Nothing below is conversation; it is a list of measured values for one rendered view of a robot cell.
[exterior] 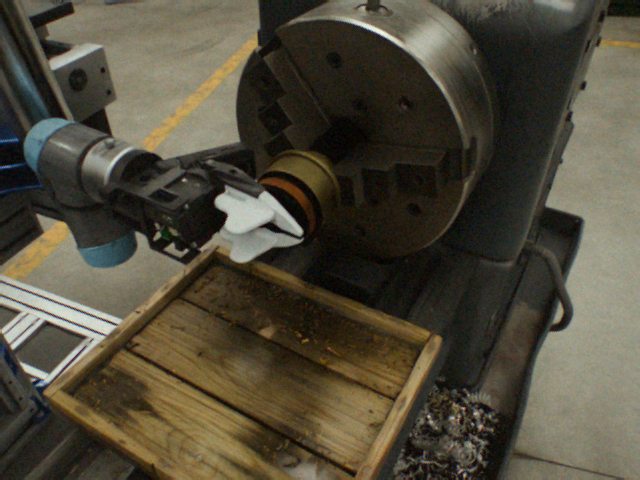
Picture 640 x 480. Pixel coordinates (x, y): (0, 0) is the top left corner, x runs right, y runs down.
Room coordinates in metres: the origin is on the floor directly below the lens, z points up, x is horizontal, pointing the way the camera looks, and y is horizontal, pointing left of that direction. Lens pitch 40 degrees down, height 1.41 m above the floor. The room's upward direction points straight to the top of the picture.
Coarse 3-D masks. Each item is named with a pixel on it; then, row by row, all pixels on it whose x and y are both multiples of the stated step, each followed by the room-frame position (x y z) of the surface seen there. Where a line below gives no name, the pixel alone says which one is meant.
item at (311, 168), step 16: (272, 160) 0.50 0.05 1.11; (288, 160) 0.47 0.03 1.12; (304, 160) 0.47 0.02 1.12; (320, 160) 0.47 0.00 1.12; (272, 176) 0.46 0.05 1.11; (288, 176) 0.45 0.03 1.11; (304, 176) 0.45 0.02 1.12; (320, 176) 0.46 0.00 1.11; (272, 192) 0.43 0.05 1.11; (288, 192) 0.43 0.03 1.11; (304, 192) 0.44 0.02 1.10; (320, 192) 0.44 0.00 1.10; (336, 192) 0.46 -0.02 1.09; (288, 208) 0.42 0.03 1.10; (304, 208) 0.42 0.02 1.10; (320, 208) 0.43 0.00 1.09; (336, 208) 0.46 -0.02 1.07; (304, 224) 0.41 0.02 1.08; (320, 224) 0.44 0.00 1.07
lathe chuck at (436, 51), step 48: (336, 0) 0.65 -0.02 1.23; (384, 0) 0.62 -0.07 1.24; (288, 48) 0.59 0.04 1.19; (336, 48) 0.56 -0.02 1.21; (384, 48) 0.53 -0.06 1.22; (432, 48) 0.54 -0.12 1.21; (240, 96) 0.63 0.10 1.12; (336, 96) 0.56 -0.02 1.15; (384, 96) 0.53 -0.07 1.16; (432, 96) 0.50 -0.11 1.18; (480, 96) 0.55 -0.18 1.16; (336, 144) 0.63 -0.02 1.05; (432, 144) 0.50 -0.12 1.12; (480, 144) 0.52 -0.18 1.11; (336, 240) 0.56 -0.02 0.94; (384, 240) 0.52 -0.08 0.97; (432, 240) 0.49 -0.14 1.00
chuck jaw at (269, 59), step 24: (264, 48) 0.61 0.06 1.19; (264, 72) 0.56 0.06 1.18; (288, 72) 0.57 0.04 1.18; (264, 96) 0.56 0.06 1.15; (288, 96) 0.54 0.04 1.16; (312, 96) 0.57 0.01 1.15; (264, 120) 0.54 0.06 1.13; (288, 120) 0.52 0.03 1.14; (312, 120) 0.54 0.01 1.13; (264, 144) 0.51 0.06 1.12; (288, 144) 0.50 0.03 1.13; (312, 144) 0.51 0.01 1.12
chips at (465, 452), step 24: (432, 408) 0.53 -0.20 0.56; (456, 408) 0.52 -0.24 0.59; (480, 408) 0.54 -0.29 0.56; (432, 432) 0.47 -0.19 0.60; (456, 432) 0.48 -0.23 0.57; (480, 432) 0.49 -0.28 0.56; (504, 432) 0.50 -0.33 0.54; (408, 456) 0.45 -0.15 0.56; (432, 456) 0.43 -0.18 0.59; (456, 456) 0.43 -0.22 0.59; (480, 456) 0.45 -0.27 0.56
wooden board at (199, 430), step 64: (128, 320) 0.44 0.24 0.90; (192, 320) 0.46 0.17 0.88; (256, 320) 0.46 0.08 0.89; (320, 320) 0.46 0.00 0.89; (384, 320) 0.44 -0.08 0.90; (64, 384) 0.35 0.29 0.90; (128, 384) 0.36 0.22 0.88; (192, 384) 0.37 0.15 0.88; (256, 384) 0.36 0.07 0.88; (320, 384) 0.36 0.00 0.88; (384, 384) 0.36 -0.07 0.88; (128, 448) 0.27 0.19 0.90; (192, 448) 0.28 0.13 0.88; (256, 448) 0.28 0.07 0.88; (320, 448) 0.28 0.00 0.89
